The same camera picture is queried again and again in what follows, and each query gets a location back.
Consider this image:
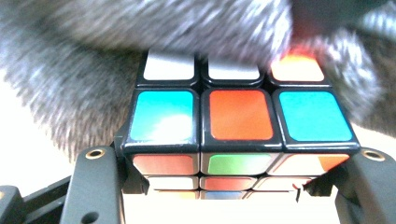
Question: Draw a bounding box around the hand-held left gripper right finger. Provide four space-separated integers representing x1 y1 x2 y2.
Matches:
303 164 341 198

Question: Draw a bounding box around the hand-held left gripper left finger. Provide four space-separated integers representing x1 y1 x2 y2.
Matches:
113 122 151 196

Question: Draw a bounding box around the multicoloured puzzle cube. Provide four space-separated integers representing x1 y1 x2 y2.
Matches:
120 49 361 201

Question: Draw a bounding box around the grey fuzzy sock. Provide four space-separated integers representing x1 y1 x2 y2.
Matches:
0 0 396 160

